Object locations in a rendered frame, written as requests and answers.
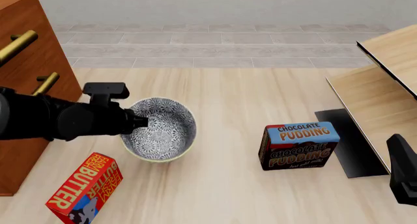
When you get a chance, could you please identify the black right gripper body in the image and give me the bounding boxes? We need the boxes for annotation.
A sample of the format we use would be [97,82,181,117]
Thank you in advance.
[389,176,417,206]

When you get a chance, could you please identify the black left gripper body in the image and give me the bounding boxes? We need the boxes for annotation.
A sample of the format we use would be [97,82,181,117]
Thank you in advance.
[112,107,138,137]

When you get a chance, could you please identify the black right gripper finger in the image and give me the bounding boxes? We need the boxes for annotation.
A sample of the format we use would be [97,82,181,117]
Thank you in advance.
[386,133,417,184]

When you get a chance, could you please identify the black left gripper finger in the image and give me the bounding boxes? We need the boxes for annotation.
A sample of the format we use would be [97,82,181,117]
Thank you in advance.
[134,115,150,130]

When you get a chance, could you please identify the patterned black and white bowl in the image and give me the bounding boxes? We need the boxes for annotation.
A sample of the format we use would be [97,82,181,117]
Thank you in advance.
[118,97,197,164]

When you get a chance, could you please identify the brown wooden cabinet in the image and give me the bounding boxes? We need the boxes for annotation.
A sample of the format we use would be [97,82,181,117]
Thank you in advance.
[0,0,83,197]

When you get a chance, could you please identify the pale wooden caddy, black inside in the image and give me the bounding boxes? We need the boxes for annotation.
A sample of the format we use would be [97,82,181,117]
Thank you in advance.
[314,23,417,179]

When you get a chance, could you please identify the red butter box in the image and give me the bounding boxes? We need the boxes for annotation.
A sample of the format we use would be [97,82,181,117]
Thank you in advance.
[44,152,124,224]

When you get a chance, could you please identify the chocolate pudding box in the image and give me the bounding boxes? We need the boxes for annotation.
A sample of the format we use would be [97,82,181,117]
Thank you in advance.
[257,120,341,171]

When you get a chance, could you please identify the short brass drawer handle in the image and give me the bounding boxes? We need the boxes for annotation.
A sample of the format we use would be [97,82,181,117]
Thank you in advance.
[32,72,61,97]

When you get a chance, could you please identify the long brass drawer handle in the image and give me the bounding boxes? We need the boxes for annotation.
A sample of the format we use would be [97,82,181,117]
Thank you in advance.
[0,29,39,64]

